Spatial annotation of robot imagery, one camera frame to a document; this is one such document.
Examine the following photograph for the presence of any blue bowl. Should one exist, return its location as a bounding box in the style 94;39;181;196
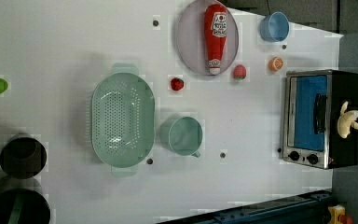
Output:
259;12;290;43

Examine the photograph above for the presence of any black round cup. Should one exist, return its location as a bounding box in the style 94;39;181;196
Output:
0;134;48;179

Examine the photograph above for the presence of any yellow orange toy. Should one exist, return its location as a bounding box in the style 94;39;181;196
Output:
328;204;353;224

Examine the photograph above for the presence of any pink plush strawberry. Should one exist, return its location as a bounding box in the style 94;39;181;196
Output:
233;64;247;80

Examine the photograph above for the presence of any orange slice toy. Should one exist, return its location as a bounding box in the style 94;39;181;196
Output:
268;57;283;72

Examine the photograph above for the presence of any silver toaster oven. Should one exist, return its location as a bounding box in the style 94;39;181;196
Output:
282;70;358;169

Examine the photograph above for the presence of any blue metal frame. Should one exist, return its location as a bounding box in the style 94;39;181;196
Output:
160;190;337;224

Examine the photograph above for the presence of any red plush strawberry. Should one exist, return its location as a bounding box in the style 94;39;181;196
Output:
171;77;185;91

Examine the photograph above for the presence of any red plush ketchup bottle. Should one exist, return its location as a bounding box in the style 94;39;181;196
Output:
204;4;227;75

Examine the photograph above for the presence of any green cup with handle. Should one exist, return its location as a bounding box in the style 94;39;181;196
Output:
159;117;203;158

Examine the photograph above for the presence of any green colander basket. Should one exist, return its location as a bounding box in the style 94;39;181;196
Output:
90;63;155;177

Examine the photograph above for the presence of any black round bowl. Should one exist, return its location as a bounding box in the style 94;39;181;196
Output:
0;176;51;224

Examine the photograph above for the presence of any grey round plate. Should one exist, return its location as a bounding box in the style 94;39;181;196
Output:
175;0;239;76

